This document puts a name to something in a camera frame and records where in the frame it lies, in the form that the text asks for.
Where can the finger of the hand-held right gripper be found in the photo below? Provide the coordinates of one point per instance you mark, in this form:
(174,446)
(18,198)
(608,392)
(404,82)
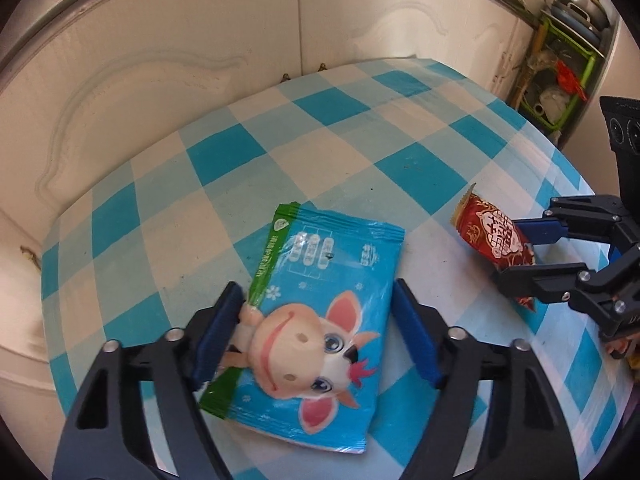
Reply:
(545,230)
(540,282)

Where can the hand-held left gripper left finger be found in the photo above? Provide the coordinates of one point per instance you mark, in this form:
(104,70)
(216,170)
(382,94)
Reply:
(215,330)

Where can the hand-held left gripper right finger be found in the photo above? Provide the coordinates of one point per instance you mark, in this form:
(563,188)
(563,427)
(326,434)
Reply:
(417,335)

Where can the red snack packet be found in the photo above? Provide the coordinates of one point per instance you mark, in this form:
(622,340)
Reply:
(492,232)

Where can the blue cartoon cow packet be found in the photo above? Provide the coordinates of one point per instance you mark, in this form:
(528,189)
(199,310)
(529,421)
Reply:
(310,310)

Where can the person's right hand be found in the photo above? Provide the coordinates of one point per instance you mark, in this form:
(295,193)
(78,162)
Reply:
(622,349)

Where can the red plastic bag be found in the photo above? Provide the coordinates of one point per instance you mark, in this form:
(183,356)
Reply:
(570,77)

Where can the green plastic rack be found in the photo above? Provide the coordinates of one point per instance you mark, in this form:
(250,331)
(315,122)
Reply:
(570,39)

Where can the stack of steel basins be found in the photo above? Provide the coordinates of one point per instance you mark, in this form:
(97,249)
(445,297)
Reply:
(580,5)

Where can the blue checked tablecloth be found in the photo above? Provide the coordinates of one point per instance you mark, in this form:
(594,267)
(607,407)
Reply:
(350,135)

